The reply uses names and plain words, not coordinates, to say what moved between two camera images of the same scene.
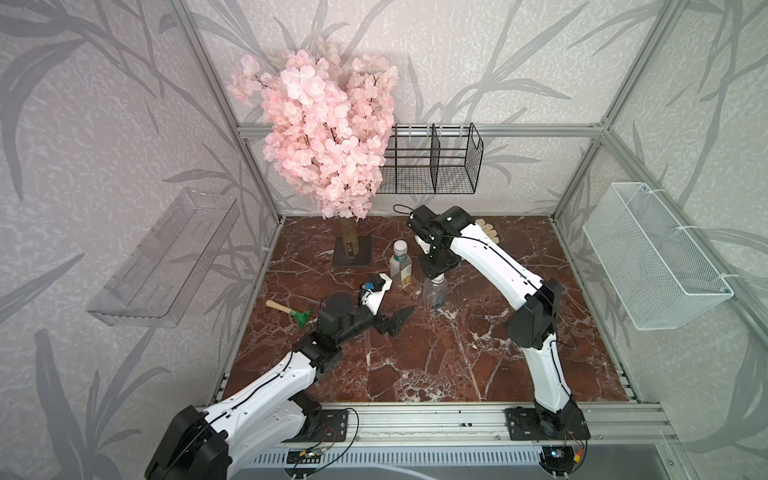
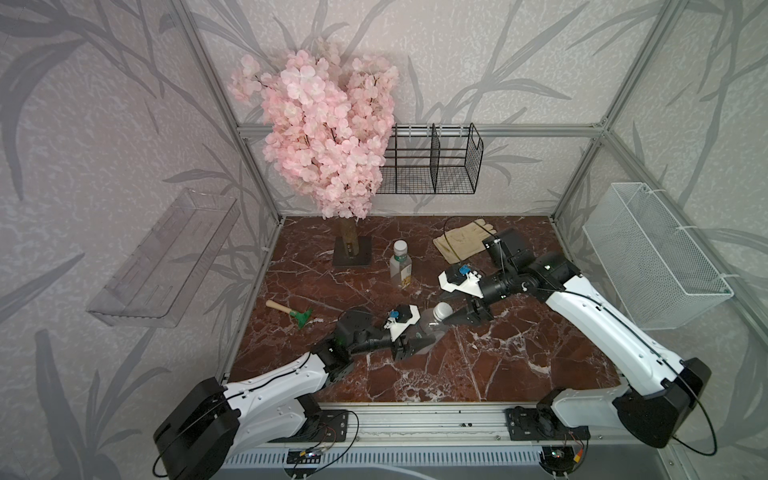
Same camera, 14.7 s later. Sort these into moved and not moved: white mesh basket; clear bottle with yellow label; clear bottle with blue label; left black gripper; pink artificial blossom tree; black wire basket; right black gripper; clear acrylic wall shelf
Moved: left black gripper; right black gripper; clear bottle with blue label
Not moved: white mesh basket; black wire basket; clear bottle with yellow label; clear acrylic wall shelf; pink artificial blossom tree
